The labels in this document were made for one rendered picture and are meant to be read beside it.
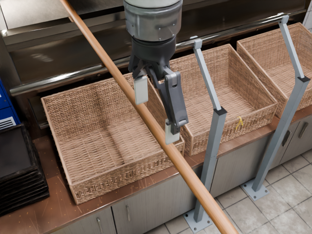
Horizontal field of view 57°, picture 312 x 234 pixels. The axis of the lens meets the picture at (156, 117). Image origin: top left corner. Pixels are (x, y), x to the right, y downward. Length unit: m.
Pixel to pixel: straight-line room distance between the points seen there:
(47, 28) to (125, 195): 0.81
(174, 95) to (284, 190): 1.83
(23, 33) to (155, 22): 0.97
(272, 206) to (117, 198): 1.14
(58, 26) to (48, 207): 0.80
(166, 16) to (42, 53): 1.04
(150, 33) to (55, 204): 1.09
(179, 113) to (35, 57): 1.02
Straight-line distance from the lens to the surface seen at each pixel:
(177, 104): 0.49
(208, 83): 1.21
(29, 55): 1.43
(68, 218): 1.37
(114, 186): 1.38
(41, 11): 1.52
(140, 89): 0.64
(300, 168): 2.42
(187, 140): 1.46
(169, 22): 0.45
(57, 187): 1.46
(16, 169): 1.30
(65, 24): 1.37
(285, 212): 2.16
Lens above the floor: 1.76
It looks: 44 degrees down
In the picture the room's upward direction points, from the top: straight up
